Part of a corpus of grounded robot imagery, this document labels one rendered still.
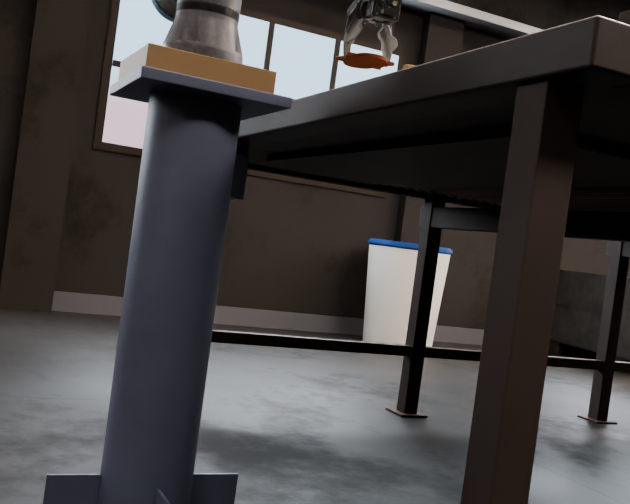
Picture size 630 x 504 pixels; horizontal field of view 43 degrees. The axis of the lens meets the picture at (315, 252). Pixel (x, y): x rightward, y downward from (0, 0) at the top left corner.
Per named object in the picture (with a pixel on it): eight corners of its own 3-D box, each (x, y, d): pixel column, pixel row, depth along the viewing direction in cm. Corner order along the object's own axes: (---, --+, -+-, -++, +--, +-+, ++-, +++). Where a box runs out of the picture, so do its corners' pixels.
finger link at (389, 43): (394, 65, 181) (385, 24, 179) (383, 67, 187) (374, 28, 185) (406, 62, 182) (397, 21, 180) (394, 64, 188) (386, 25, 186)
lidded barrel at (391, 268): (409, 341, 580) (422, 245, 579) (456, 355, 528) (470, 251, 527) (340, 335, 556) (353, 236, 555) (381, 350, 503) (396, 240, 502)
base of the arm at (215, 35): (178, 49, 137) (186, -8, 136) (148, 59, 149) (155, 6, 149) (255, 69, 145) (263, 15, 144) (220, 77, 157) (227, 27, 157)
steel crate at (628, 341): (609, 356, 665) (620, 277, 665) (716, 383, 574) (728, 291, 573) (535, 351, 631) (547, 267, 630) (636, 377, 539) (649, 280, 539)
